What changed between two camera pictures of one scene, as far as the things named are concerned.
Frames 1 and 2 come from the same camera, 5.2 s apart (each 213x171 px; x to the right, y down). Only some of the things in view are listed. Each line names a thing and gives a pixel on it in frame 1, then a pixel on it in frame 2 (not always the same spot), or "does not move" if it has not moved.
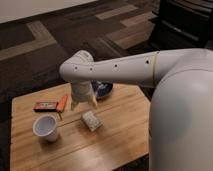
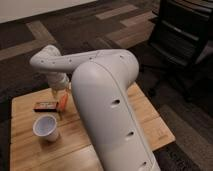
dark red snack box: (45, 106) does not move
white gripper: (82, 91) → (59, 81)
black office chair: (182, 24) does not move
